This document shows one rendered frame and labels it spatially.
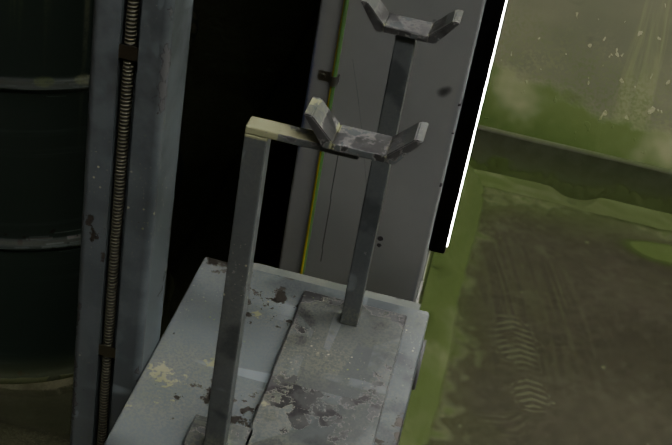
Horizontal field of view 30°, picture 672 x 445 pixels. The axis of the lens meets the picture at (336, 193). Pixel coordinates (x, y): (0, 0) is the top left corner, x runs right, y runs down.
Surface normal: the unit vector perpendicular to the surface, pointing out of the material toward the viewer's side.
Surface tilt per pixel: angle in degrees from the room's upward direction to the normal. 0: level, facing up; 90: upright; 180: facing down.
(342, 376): 0
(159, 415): 0
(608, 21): 57
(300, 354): 0
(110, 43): 90
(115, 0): 90
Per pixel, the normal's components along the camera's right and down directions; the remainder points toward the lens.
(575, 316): 0.15, -0.84
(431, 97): -0.20, 0.50
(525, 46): -0.08, -0.04
